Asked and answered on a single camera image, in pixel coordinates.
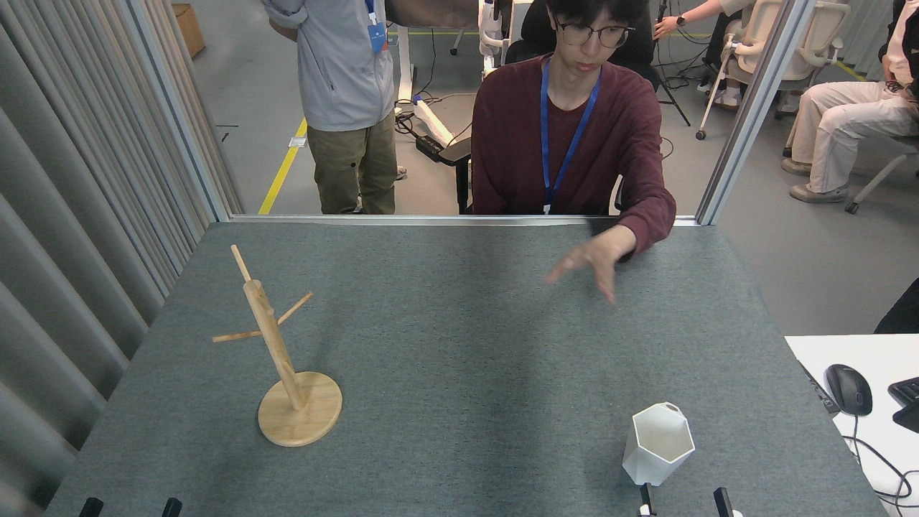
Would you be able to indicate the grey pleated curtain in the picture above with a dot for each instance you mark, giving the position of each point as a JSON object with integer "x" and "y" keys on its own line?
{"x": 64, "y": 230}

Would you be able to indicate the cardboard box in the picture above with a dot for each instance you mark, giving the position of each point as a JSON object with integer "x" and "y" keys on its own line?
{"x": 189, "y": 29}

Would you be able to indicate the person's left hand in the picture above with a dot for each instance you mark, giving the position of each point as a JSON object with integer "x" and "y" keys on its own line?
{"x": 602, "y": 258}

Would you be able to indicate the grey chair with white legs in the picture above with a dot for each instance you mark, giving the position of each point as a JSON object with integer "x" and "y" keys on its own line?
{"x": 879, "y": 179}

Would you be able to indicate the white stand on wheels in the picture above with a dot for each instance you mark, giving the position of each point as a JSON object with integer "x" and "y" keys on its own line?
{"x": 492, "y": 36}

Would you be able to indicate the black computer mouse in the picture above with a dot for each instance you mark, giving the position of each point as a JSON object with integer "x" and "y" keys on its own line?
{"x": 848, "y": 389}

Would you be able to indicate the black chair back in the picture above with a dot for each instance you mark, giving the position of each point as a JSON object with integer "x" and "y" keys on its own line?
{"x": 901, "y": 312}

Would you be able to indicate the white desk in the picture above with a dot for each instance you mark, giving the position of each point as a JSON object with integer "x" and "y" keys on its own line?
{"x": 876, "y": 445}

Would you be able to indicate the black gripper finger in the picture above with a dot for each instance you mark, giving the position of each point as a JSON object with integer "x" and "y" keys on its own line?
{"x": 171, "y": 508}
{"x": 723, "y": 502}
{"x": 90, "y": 508}
{"x": 647, "y": 497}

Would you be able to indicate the black office chair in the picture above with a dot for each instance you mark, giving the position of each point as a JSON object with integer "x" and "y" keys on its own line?
{"x": 640, "y": 70}

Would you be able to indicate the person's left forearm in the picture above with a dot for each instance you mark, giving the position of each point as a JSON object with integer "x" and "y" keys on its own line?
{"x": 650, "y": 215}

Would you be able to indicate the wooden cup rack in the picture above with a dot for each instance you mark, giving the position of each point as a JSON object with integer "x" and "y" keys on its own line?
{"x": 273, "y": 337}

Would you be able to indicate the black tripod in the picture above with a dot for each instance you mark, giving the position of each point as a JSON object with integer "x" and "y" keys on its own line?
{"x": 671, "y": 86}

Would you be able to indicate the silver aluminium rail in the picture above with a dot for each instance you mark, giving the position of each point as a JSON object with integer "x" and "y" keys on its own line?
{"x": 431, "y": 219}

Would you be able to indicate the white office chair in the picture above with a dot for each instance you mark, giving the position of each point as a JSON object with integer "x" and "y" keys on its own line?
{"x": 811, "y": 43}

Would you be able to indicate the black-rimmed glasses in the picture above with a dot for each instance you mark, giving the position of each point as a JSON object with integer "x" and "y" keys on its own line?
{"x": 596, "y": 34}

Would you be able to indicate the person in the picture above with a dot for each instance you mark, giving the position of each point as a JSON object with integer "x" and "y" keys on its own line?
{"x": 567, "y": 143}
{"x": 344, "y": 79}
{"x": 847, "y": 115}
{"x": 718, "y": 43}

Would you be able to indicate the white-legged standing desk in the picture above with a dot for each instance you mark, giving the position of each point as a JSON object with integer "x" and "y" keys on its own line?
{"x": 406, "y": 64}

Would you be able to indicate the black keyboard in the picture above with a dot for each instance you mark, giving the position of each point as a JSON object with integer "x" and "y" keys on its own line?
{"x": 908, "y": 402}

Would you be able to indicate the black power strip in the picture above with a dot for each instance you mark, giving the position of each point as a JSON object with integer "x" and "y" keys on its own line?
{"x": 429, "y": 144}

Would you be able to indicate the white hexagonal cup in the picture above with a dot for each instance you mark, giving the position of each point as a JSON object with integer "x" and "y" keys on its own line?
{"x": 657, "y": 441}

